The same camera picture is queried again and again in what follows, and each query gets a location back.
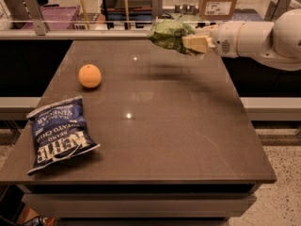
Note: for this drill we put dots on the right metal railing post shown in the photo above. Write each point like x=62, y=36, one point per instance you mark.
x=277, y=7

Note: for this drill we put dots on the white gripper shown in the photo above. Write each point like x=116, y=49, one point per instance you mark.
x=225, y=39

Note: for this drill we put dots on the grey table cabinet base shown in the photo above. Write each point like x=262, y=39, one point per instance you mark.
x=139, y=206

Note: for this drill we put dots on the green jalapeno chip bag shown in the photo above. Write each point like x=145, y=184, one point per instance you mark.
x=168, y=34

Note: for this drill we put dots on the metal railing post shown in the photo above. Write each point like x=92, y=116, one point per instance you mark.
x=33, y=8
x=156, y=9
x=277, y=7

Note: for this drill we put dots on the orange fruit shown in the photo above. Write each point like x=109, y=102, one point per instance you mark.
x=90, y=76

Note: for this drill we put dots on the blue Kettle chip bag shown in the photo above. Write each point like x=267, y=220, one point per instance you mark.
x=59, y=132

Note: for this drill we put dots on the cardboard box with label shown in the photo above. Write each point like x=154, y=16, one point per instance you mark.
x=216, y=9

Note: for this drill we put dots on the middle metal railing post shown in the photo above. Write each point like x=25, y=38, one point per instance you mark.
x=156, y=9

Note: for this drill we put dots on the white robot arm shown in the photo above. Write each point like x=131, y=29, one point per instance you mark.
x=274, y=44

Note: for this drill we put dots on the left metal railing post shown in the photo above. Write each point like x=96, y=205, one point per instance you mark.
x=33, y=8

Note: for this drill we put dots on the purple plastic crate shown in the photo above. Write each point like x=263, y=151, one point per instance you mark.
x=60, y=18

